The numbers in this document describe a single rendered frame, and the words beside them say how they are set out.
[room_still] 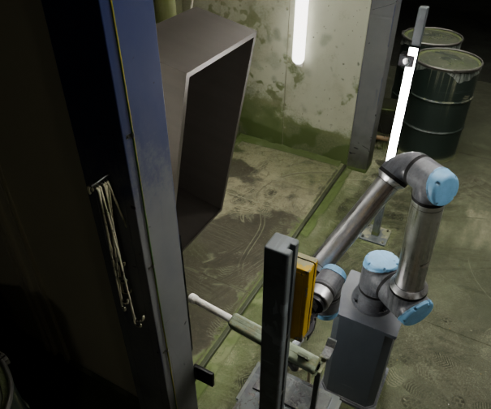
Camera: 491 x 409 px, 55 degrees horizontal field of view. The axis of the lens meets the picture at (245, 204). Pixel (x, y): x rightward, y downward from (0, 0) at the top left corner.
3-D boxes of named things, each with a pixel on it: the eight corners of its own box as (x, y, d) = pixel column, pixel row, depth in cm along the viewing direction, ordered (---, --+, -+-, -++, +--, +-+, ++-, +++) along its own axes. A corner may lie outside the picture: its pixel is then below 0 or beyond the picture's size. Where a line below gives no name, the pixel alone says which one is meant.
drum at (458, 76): (394, 130, 491) (413, 45, 438) (453, 136, 480) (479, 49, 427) (394, 158, 446) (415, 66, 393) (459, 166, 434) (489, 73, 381)
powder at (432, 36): (468, 36, 468) (469, 34, 467) (450, 50, 433) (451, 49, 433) (415, 26, 494) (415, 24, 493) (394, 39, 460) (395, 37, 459)
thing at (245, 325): (330, 378, 150) (320, 355, 132) (324, 392, 148) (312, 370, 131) (213, 313, 175) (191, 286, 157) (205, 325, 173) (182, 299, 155)
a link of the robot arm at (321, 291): (334, 290, 157) (308, 278, 161) (328, 300, 154) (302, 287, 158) (331, 307, 162) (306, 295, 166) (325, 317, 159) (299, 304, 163)
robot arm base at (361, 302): (398, 294, 224) (402, 279, 218) (386, 322, 210) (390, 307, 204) (359, 280, 231) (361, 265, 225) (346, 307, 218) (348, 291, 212)
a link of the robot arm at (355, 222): (398, 134, 168) (284, 274, 185) (422, 150, 159) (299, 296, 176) (413, 147, 175) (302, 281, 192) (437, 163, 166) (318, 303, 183)
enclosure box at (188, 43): (117, 239, 273) (114, 41, 192) (177, 187, 315) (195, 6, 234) (166, 268, 264) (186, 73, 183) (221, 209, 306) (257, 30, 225)
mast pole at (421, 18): (370, 235, 356) (418, 6, 258) (372, 231, 360) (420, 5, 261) (376, 238, 354) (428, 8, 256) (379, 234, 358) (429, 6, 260)
